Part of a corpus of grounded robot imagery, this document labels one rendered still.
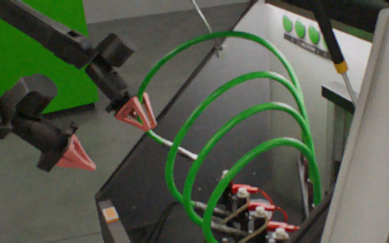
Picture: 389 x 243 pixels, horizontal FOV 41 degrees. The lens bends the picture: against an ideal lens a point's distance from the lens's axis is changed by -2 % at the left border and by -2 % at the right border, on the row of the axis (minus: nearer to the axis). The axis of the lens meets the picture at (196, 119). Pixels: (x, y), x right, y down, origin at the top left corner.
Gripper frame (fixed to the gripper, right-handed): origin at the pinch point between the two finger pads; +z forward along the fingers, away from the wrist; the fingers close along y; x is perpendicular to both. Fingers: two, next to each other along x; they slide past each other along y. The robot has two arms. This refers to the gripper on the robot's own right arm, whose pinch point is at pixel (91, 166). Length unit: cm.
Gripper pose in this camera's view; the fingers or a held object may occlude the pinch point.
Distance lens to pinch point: 107.5
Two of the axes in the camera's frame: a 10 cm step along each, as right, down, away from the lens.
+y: 6.5, -7.2, -2.6
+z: 7.6, 5.6, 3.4
